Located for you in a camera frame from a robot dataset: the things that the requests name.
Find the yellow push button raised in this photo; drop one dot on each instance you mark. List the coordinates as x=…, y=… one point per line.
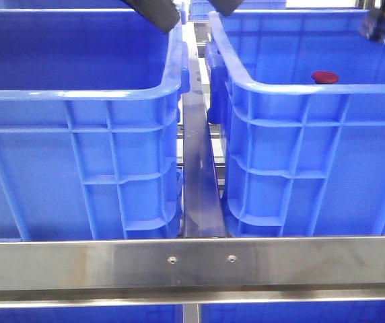
x=373, y=26

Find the blue bin behind source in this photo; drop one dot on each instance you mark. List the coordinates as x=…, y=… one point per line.
x=198, y=10

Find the blue bin below right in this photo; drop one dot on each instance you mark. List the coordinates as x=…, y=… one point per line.
x=330, y=311

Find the stainless steel front rail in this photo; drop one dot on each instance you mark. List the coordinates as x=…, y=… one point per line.
x=182, y=271

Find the blue plastic target bin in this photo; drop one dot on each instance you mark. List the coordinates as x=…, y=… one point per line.
x=301, y=159

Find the blue plastic source bin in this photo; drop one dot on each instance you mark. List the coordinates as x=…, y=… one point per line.
x=88, y=125

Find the red mushroom push button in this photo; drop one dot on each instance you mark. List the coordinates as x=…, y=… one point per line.
x=325, y=77

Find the blue bin below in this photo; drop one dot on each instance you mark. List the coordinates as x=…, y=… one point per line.
x=155, y=313
x=330, y=311

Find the blue bin below left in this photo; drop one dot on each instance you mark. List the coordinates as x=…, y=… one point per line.
x=155, y=313

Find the blue bin at left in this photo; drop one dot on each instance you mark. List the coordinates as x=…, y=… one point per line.
x=62, y=4

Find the steel divider rail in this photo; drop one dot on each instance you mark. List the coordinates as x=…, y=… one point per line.
x=203, y=216

